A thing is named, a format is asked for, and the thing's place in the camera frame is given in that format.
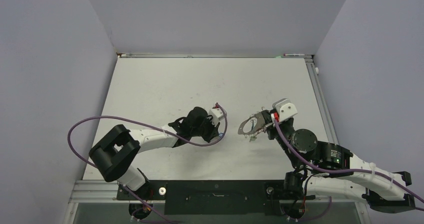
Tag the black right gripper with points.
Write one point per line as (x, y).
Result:
(268, 121)

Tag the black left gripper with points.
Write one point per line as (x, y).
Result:
(213, 131)

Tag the metal carabiner keyring with keys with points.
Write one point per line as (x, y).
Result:
(254, 125)

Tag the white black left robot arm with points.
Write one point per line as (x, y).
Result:
(114, 153)

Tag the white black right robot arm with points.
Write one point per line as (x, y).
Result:
(382, 191)

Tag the red white marker pen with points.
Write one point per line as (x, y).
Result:
(294, 55)

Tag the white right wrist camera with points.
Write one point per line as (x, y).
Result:
(285, 109)

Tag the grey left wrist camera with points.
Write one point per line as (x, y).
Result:
(217, 114)

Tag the aluminium right table rail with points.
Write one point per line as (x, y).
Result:
(326, 116)

